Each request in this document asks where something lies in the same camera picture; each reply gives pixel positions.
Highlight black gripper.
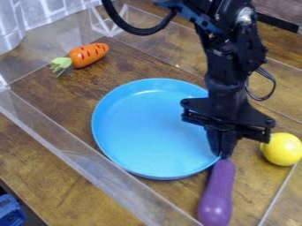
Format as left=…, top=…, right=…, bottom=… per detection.
left=181, top=75, right=277, bottom=159

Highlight blue round tray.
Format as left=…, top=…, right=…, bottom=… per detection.
left=91, top=79, right=218, bottom=180

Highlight yellow toy lemon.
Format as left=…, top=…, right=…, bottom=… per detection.
left=259, top=132, right=302, bottom=166

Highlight white checkered curtain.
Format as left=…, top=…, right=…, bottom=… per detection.
left=0, top=0, right=102, bottom=55

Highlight clear acrylic enclosure wall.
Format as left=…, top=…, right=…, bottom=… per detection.
left=0, top=10, right=302, bottom=226

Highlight blue plastic box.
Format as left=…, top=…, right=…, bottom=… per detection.
left=0, top=194, right=27, bottom=226

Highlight black corrugated cable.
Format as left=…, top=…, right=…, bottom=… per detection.
left=100, top=0, right=178, bottom=37

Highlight orange toy carrot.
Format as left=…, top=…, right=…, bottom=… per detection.
left=51, top=43, right=110, bottom=76

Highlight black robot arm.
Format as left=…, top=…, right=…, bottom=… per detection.
left=152, top=0, right=275, bottom=158

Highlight purple toy eggplant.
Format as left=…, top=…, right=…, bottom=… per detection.
left=198, top=159, right=237, bottom=226

